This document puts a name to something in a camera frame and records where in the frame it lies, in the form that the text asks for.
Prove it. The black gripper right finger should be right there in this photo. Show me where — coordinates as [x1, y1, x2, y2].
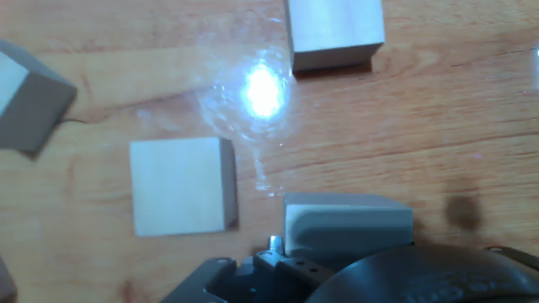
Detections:
[483, 245, 539, 273]

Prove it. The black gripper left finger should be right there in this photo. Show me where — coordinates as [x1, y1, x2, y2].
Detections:
[159, 234, 338, 303]

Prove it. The light wooden cube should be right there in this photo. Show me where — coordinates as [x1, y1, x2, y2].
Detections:
[0, 256, 19, 303]
[280, 192, 415, 270]
[284, 0, 387, 75]
[129, 136, 240, 238]
[0, 39, 79, 159]

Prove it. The glossy brown wooden board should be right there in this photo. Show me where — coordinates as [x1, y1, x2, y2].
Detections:
[0, 0, 539, 303]

